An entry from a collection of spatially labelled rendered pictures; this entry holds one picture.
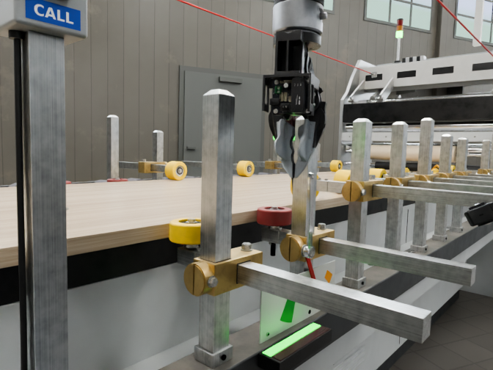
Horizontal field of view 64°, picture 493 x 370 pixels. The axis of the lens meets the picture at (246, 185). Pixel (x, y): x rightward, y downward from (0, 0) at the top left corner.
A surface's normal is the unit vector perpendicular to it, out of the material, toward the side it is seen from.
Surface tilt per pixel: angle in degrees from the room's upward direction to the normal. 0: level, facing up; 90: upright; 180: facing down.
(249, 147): 90
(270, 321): 90
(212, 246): 90
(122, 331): 90
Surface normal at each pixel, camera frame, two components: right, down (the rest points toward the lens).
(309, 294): -0.66, 0.05
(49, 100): 0.75, 0.08
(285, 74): -0.36, 0.07
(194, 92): 0.41, 0.10
